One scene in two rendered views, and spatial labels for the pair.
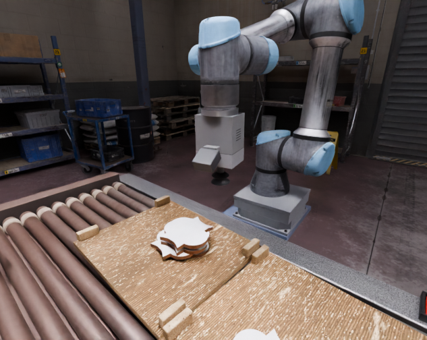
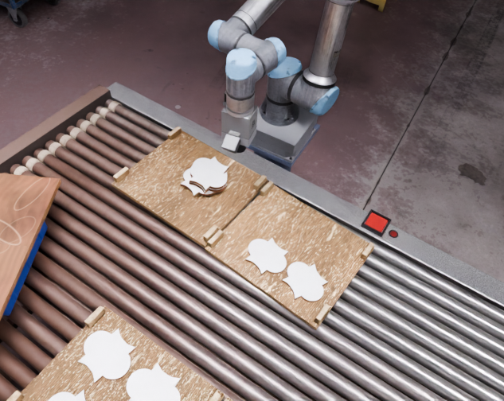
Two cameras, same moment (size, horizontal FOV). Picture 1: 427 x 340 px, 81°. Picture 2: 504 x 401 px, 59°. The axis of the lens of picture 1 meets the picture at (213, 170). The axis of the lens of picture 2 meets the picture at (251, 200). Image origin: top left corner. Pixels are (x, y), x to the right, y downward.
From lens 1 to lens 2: 0.85 m
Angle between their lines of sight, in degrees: 31
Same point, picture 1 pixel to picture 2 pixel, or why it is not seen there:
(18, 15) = not seen: outside the picture
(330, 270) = (316, 196)
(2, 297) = (85, 229)
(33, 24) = not seen: outside the picture
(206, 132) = (230, 123)
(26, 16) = not seen: outside the picture
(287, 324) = (280, 235)
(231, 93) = (249, 103)
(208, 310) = (232, 230)
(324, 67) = (334, 23)
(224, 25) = (246, 68)
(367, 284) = (338, 205)
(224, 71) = (244, 93)
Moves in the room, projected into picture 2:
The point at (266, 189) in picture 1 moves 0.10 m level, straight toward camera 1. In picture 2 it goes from (275, 119) to (274, 138)
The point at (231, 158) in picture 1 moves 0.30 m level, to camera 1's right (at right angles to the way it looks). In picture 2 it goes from (248, 141) to (350, 137)
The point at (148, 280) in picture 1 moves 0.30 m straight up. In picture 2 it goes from (187, 212) to (181, 146)
